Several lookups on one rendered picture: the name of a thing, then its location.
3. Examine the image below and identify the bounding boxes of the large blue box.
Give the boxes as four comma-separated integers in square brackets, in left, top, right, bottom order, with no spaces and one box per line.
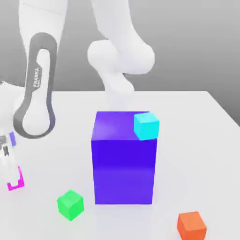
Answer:
[90,111,158,205]

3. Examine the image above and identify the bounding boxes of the small magenta cube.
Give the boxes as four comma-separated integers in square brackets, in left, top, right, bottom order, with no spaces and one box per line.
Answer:
[7,165,25,192]

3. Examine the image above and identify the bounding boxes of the small orange cube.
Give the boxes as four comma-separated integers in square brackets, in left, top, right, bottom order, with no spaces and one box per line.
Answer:
[176,211,208,240]

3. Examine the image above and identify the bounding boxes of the small green cube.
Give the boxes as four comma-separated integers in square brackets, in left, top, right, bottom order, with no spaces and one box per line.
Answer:
[56,189,85,222]

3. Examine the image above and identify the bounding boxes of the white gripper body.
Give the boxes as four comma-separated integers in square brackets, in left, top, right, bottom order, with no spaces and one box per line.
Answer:
[0,150,21,186]

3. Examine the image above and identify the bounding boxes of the small cyan cube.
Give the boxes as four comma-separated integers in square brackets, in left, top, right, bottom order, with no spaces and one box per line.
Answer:
[133,112,160,141]

